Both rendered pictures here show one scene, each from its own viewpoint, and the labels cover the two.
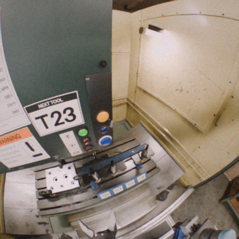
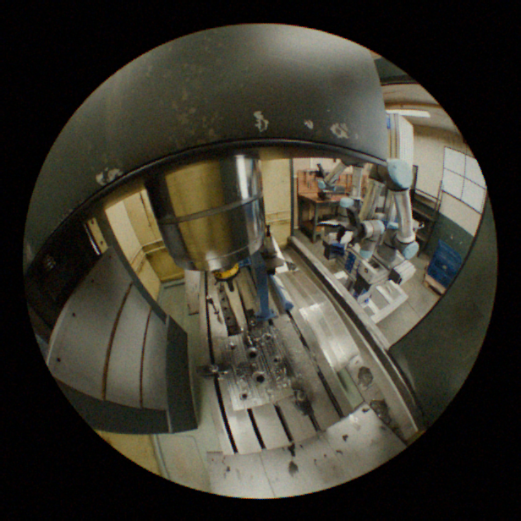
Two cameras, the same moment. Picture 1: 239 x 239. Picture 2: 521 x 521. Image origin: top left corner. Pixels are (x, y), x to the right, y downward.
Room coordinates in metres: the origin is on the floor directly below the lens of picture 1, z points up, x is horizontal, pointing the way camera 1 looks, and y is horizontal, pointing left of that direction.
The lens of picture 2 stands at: (0.09, 0.58, 1.53)
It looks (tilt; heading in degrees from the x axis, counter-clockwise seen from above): 37 degrees down; 285
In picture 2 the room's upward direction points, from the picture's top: 6 degrees counter-clockwise
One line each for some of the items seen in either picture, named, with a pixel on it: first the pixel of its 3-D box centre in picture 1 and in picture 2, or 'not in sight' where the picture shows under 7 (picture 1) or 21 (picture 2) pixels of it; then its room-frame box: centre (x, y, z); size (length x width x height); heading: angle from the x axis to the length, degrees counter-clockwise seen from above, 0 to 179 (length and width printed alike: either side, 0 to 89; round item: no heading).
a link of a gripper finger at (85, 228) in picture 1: (87, 227); (345, 243); (-0.11, 0.12, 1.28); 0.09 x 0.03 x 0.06; 61
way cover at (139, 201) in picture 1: (113, 213); (309, 311); (-0.06, 0.03, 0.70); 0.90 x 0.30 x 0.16; 118
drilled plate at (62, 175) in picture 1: (61, 179); (256, 367); (0.17, 0.47, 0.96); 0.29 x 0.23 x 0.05; 118
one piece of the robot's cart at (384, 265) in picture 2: not in sight; (386, 258); (-0.60, -0.19, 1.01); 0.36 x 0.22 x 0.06; 25
